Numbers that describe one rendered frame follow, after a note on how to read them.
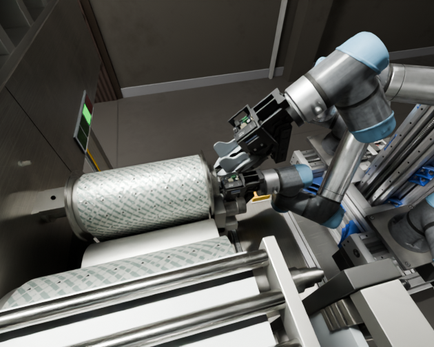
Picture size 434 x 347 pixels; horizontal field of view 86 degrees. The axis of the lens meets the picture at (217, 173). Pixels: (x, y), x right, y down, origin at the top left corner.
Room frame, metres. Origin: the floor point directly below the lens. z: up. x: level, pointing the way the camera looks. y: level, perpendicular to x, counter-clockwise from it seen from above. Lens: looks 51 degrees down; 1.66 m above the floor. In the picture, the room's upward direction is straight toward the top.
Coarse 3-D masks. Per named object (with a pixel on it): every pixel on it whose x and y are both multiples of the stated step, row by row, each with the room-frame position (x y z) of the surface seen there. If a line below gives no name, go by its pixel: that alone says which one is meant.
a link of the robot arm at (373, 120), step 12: (372, 96) 0.35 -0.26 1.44; (384, 96) 0.36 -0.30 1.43; (336, 108) 0.37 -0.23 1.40; (348, 108) 0.35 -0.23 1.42; (360, 108) 0.34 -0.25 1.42; (372, 108) 0.34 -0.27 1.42; (384, 108) 0.35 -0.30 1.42; (348, 120) 0.35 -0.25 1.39; (360, 120) 0.34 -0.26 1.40; (372, 120) 0.33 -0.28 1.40; (384, 120) 0.33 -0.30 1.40; (360, 132) 0.34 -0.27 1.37; (372, 132) 0.33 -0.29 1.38; (384, 132) 0.33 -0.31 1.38
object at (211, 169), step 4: (212, 168) 0.32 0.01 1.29; (212, 172) 0.31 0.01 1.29; (212, 176) 0.30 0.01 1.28; (216, 176) 0.30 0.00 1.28; (212, 180) 0.29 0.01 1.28; (216, 180) 0.29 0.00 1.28; (212, 184) 0.29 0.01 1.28; (216, 184) 0.29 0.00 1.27; (212, 188) 0.28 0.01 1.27; (216, 188) 0.28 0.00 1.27; (216, 192) 0.28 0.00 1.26; (216, 196) 0.28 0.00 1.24
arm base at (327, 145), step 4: (332, 132) 0.87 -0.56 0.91; (328, 136) 0.88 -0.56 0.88; (332, 136) 0.85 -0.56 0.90; (336, 136) 0.83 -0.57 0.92; (324, 140) 0.87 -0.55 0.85; (328, 140) 0.86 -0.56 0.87; (332, 140) 0.84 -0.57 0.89; (336, 140) 0.83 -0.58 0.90; (324, 144) 0.86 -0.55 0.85; (328, 144) 0.84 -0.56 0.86; (332, 144) 0.83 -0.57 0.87; (336, 144) 0.82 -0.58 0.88; (324, 148) 0.84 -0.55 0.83; (328, 148) 0.83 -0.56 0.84; (332, 148) 0.82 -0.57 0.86; (336, 148) 0.82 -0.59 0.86; (328, 152) 0.82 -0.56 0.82; (332, 152) 0.81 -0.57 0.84
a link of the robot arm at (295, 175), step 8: (280, 168) 0.44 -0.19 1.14; (288, 168) 0.44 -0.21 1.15; (296, 168) 0.44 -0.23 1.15; (304, 168) 0.44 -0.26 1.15; (280, 176) 0.41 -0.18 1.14; (288, 176) 0.41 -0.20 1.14; (296, 176) 0.41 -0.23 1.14; (304, 176) 0.41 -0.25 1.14; (312, 176) 0.42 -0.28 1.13; (280, 184) 0.39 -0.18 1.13; (288, 184) 0.39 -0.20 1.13; (296, 184) 0.40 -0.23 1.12; (304, 184) 0.40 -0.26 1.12; (280, 192) 0.39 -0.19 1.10; (288, 192) 0.40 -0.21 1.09; (296, 192) 0.40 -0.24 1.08
